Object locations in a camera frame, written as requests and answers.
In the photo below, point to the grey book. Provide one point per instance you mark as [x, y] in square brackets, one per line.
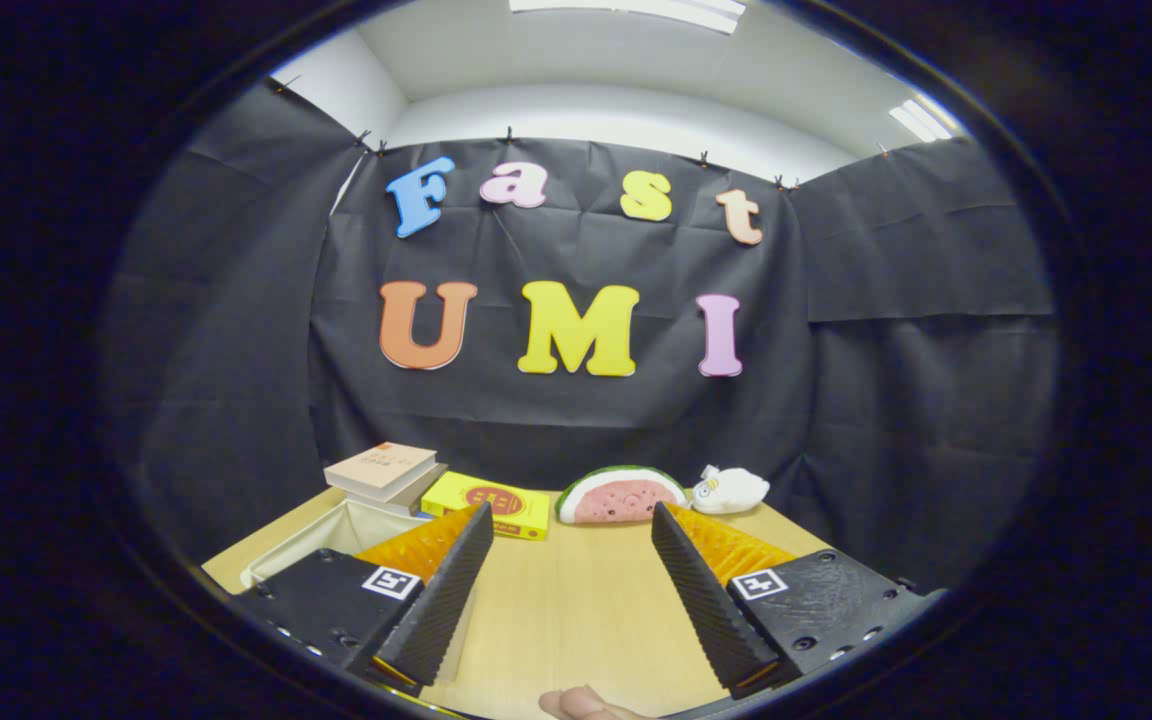
[421, 495]

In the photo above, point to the white plush toy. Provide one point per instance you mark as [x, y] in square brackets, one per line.
[734, 490]

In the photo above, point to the beige fabric storage box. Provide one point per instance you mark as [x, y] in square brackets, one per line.
[336, 525]

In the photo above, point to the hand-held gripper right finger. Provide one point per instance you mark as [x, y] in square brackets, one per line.
[701, 600]

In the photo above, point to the watermelon slice plush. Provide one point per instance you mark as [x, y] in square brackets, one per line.
[621, 498]

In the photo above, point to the yellow book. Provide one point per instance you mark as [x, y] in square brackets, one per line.
[496, 500]

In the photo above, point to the long ceiling light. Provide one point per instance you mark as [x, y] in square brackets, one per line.
[636, 10]

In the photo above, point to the small ceiling light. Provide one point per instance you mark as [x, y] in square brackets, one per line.
[924, 120]

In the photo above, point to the black backdrop cloth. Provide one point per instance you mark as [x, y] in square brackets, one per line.
[586, 420]

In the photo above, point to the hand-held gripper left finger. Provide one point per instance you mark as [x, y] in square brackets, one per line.
[441, 600]

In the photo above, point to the beige book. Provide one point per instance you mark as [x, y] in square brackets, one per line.
[381, 468]

